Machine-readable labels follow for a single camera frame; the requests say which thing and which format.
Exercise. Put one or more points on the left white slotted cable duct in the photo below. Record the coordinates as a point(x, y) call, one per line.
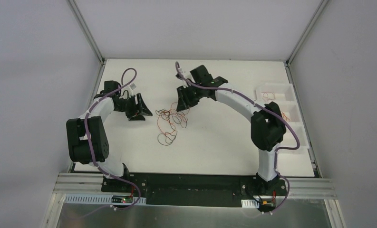
point(97, 199)

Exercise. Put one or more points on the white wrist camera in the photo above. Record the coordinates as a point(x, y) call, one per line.
point(128, 91)
point(183, 76)

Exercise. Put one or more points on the right aluminium corner post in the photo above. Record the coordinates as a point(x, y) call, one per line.
point(310, 25)

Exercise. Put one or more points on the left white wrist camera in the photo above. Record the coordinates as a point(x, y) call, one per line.
point(128, 91)

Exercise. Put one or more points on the aluminium corner post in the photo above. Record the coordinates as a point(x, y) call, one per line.
point(310, 25)
point(85, 30)

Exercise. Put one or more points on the right white slotted cable duct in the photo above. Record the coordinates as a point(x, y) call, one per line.
point(250, 203)

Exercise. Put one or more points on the aluminium front frame rail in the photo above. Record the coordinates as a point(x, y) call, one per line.
point(300, 188)

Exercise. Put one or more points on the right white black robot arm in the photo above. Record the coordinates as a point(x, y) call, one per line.
point(267, 126)

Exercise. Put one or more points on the left aluminium corner post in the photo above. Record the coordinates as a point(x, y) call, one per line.
point(85, 30)

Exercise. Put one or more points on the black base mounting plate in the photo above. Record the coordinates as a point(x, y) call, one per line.
point(197, 190)

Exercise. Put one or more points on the white slotted cable duct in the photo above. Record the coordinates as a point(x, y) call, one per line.
point(250, 203)
point(97, 199)

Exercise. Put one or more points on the left green controller board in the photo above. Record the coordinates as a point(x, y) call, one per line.
point(122, 199)

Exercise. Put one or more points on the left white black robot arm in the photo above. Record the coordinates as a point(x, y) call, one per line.
point(87, 139)

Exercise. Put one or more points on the white foam compartment tray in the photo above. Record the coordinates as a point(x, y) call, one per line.
point(284, 96)

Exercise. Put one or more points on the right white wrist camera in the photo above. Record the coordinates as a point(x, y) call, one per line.
point(183, 76)

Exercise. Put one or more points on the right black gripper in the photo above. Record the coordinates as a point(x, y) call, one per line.
point(190, 95)

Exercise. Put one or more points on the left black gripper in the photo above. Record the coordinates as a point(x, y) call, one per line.
point(133, 106)

